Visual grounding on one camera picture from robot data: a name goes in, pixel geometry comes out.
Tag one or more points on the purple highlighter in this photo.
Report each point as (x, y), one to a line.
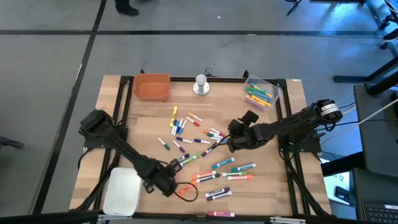
(253, 104)

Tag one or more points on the light-blue-cap small white marker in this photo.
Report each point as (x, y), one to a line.
(178, 127)
(173, 130)
(217, 139)

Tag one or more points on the silver metal bracket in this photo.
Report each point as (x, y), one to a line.
(112, 217)
(287, 220)

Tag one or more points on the purple Expo marker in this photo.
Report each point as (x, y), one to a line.
(219, 196)
(217, 192)

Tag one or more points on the yellow-cap small white marker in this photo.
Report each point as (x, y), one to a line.
(195, 117)

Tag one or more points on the white plastic bin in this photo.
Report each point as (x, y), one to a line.
(122, 193)

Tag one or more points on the green marker cap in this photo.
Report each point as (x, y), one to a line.
(163, 144)

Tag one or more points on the blue-cap small white marker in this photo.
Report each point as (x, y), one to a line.
(202, 141)

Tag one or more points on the orange plastic bin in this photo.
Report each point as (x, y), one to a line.
(152, 87)

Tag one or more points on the teal highlighter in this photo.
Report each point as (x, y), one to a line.
(260, 95)

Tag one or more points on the dark-cap Expo marker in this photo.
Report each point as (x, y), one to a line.
(184, 157)

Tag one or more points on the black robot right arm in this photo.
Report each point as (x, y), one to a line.
(289, 126)

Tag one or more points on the black phone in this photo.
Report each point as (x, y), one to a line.
(345, 196)

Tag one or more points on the person's foot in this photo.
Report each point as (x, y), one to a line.
(127, 11)

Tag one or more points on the white light bulb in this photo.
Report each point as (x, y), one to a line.
(201, 79)

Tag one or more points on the pink-red Expo marker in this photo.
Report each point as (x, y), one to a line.
(221, 214)

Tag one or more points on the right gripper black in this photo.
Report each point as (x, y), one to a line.
(255, 137)

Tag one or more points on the black frame bracket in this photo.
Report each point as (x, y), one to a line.
(246, 74)
(142, 71)

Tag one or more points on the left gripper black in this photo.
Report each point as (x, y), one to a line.
(163, 182)

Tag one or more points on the black floor stand foot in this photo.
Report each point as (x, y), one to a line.
(9, 143)

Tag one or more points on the orange Expo marker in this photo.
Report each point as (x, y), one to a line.
(240, 177)

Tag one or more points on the green highlighter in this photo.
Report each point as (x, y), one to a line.
(257, 91)

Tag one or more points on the green-cap small white marker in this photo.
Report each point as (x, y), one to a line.
(211, 135)

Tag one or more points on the black keyboard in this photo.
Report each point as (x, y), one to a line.
(381, 214)

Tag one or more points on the black stand legs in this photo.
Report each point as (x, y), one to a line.
(351, 79)

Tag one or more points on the teal Expo marker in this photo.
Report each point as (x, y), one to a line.
(223, 163)
(244, 167)

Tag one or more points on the black desk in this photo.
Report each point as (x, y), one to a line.
(379, 143)

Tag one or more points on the white paper label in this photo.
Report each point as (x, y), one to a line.
(296, 80)

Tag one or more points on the orange Sharpie highlighter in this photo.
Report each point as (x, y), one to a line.
(184, 190)

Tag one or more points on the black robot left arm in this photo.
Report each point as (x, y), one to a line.
(124, 149)

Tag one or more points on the clear plastic container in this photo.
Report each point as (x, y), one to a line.
(271, 88)

